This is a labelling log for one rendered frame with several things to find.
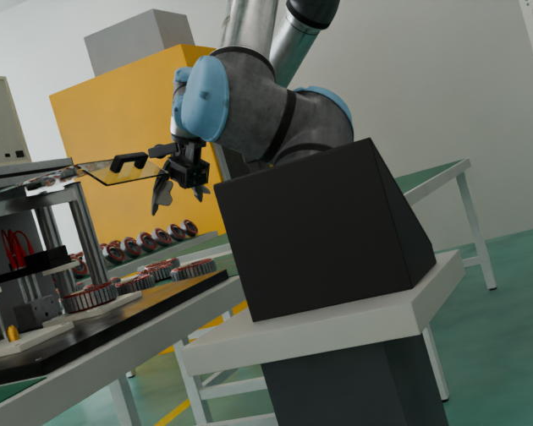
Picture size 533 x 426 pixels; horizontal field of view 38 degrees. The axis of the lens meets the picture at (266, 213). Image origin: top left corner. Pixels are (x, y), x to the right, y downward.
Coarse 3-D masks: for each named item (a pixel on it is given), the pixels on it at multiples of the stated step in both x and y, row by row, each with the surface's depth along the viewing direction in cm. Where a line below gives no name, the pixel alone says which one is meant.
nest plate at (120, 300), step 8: (120, 296) 166; (128, 296) 161; (136, 296) 163; (104, 304) 157; (112, 304) 155; (120, 304) 158; (80, 312) 156; (88, 312) 153; (96, 312) 152; (104, 312) 152; (48, 320) 158; (56, 320) 156; (64, 320) 155; (72, 320) 155
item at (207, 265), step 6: (210, 258) 193; (186, 264) 196; (192, 264) 195; (198, 264) 187; (204, 264) 188; (210, 264) 189; (174, 270) 189; (180, 270) 187; (186, 270) 186; (192, 270) 186; (198, 270) 187; (204, 270) 187; (210, 270) 188; (174, 276) 189; (180, 276) 187; (186, 276) 186; (192, 276) 186
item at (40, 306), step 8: (48, 296) 168; (24, 304) 163; (32, 304) 163; (40, 304) 165; (48, 304) 167; (16, 312) 164; (24, 312) 164; (32, 312) 163; (40, 312) 164; (48, 312) 167; (56, 312) 169; (24, 320) 164; (32, 320) 163; (40, 320) 164; (24, 328) 164; (32, 328) 163
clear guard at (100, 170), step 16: (112, 160) 163; (48, 176) 155; (64, 176) 166; (80, 176) 178; (96, 176) 151; (112, 176) 154; (128, 176) 158; (144, 176) 163; (0, 192) 160; (16, 192) 170
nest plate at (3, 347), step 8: (48, 328) 143; (56, 328) 139; (64, 328) 141; (24, 336) 141; (32, 336) 136; (40, 336) 134; (48, 336) 136; (0, 344) 139; (8, 344) 135; (16, 344) 132; (24, 344) 131; (32, 344) 132; (0, 352) 131; (8, 352) 130; (16, 352) 130
